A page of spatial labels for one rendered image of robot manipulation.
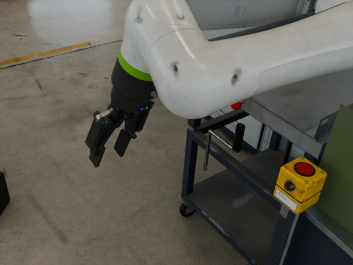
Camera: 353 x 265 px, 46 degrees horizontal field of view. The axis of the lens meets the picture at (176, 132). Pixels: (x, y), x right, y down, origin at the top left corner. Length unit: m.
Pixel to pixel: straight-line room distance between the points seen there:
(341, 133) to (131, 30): 0.57
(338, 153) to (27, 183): 1.66
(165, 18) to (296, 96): 0.85
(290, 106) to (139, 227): 1.00
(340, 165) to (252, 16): 1.04
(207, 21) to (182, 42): 1.25
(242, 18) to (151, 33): 1.31
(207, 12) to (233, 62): 1.25
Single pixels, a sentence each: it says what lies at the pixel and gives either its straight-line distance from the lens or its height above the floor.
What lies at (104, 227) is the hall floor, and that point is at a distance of 2.01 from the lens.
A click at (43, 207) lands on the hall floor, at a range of 2.15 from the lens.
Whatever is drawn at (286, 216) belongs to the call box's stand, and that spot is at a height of 0.75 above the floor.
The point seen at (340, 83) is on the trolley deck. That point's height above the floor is 0.85.
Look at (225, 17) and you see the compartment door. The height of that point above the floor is 0.88.
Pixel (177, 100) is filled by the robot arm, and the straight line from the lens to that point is 0.56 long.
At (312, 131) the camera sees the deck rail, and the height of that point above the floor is 0.85.
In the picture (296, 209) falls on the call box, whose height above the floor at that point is 0.82.
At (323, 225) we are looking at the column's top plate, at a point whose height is 0.75.
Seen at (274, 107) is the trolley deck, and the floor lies 0.85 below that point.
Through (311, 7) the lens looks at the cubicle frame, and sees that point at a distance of 2.00.
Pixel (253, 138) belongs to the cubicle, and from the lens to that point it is 2.41.
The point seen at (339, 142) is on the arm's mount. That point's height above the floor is 0.96.
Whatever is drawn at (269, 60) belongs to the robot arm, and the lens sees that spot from 0.61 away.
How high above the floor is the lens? 1.52
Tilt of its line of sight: 36 degrees down
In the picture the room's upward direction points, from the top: 4 degrees clockwise
